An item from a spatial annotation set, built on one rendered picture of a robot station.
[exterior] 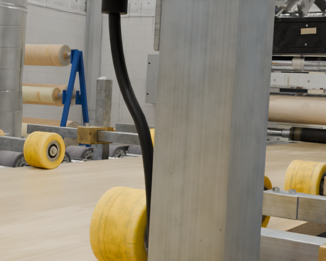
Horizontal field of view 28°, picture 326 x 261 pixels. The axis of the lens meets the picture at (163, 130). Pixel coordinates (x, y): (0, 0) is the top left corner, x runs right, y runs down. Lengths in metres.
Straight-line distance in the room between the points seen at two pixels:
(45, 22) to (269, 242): 10.26
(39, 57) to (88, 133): 5.81
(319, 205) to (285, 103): 2.20
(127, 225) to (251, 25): 0.38
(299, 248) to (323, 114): 2.39
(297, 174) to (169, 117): 0.81
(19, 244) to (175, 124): 0.51
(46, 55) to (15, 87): 3.25
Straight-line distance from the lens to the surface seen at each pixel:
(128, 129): 2.46
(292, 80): 2.98
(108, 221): 0.62
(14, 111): 4.39
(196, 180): 0.25
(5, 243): 0.76
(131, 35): 11.19
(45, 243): 0.76
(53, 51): 7.56
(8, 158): 2.27
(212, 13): 0.25
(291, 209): 0.82
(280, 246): 0.56
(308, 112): 2.95
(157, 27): 0.27
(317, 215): 0.81
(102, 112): 1.98
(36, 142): 1.43
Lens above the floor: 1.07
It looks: 3 degrees down
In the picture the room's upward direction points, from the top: 3 degrees clockwise
